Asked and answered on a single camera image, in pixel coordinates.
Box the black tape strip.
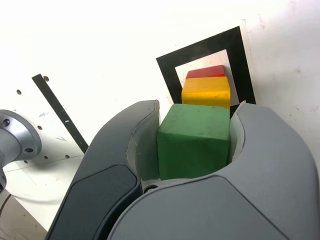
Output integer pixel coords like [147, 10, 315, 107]
[31, 73, 90, 154]

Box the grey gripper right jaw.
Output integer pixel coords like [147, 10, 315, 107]
[107, 99, 316, 240]

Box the red cube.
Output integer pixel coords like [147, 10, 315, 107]
[186, 64, 226, 79]

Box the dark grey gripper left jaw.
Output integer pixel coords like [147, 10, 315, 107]
[46, 99, 161, 240]

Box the yellow cube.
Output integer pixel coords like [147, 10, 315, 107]
[181, 76, 231, 110]

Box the green cube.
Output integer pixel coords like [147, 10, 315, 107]
[156, 103, 231, 181]

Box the black tape square outline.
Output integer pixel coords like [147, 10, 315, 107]
[155, 25, 257, 106]

